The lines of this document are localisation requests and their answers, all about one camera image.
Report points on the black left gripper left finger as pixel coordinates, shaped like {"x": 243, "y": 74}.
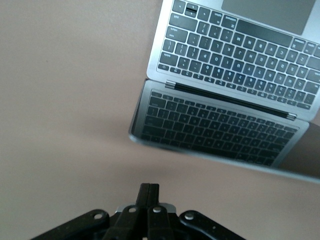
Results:
{"x": 130, "y": 222}

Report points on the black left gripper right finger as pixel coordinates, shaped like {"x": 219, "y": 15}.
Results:
{"x": 160, "y": 222}

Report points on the silver apple laptop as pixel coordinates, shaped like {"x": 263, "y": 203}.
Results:
{"x": 225, "y": 62}

